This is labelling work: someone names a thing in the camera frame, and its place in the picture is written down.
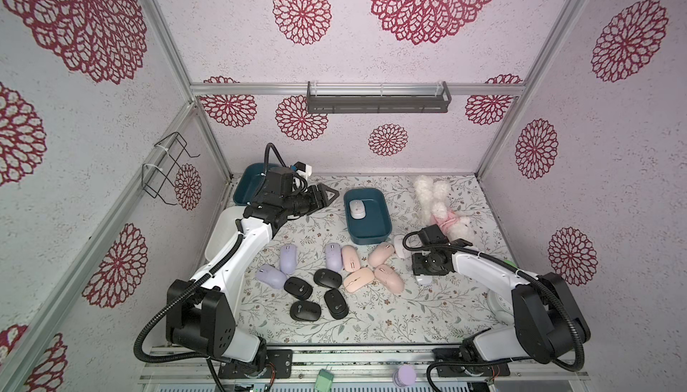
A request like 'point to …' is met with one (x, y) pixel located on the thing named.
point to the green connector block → (324, 381)
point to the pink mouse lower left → (358, 279)
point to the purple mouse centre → (334, 259)
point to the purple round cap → (404, 376)
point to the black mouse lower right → (335, 303)
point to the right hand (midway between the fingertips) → (419, 263)
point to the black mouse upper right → (327, 277)
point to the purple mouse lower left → (271, 276)
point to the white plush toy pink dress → (431, 197)
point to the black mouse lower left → (305, 311)
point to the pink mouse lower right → (389, 278)
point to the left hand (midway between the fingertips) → (333, 197)
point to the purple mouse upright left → (288, 257)
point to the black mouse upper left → (300, 289)
